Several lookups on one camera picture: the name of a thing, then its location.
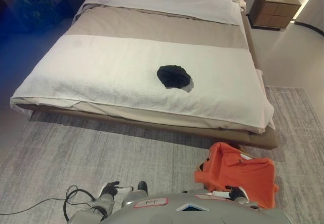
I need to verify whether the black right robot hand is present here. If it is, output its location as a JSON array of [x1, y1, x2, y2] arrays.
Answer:
[[212, 185, 248, 202]]

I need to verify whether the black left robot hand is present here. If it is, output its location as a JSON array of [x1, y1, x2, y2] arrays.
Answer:
[[101, 180, 134, 197]]

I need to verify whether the black garment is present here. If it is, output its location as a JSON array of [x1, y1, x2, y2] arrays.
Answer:
[[156, 64, 192, 90]]

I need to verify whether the orange garment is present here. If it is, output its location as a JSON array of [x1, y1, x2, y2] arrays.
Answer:
[[194, 142, 280, 208]]

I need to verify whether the silver left robot leg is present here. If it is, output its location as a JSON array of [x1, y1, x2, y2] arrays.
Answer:
[[121, 180, 149, 207]]

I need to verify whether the grey rug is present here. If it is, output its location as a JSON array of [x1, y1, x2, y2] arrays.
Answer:
[[0, 86, 324, 224]]

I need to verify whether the grey robot torso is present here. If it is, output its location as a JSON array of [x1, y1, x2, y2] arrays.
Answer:
[[101, 193, 292, 224]]

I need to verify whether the cream mattress sheet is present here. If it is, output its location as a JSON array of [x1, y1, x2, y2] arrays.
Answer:
[[15, 96, 276, 133]]

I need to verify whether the white textured blanket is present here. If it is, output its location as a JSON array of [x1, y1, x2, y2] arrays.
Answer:
[[10, 33, 275, 134]]

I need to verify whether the grey cloth piece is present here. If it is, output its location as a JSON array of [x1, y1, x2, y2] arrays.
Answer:
[[181, 78, 195, 93]]

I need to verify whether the beige duvet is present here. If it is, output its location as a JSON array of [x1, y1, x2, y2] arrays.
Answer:
[[64, 5, 250, 50]]

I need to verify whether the brown wooden nightstand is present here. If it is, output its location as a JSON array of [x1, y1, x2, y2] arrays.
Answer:
[[249, 0, 302, 31]]

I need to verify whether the crumpled white cloth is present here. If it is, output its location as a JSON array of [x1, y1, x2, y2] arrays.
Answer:
[[232, 0, 248, 12]]

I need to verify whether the white folded top sheet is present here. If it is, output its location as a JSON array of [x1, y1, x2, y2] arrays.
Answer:
[[82, 0, 242, 26]]

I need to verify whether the dark green plant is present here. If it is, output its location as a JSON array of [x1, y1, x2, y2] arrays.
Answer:
[[19, 0, 61, 31]]

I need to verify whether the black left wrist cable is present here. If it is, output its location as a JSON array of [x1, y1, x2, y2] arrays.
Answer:
[[0, 185, 103, 222]]

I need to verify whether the brown bed frame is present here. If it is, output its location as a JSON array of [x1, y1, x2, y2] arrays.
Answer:
[[15, 13, 279, 149]]

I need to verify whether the black floor cable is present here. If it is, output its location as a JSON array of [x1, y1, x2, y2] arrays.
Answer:
[[291, 20, 324, 36]]

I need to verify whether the wall light strip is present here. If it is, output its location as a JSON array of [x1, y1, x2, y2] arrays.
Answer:
[[293, 0, 312, 22]]

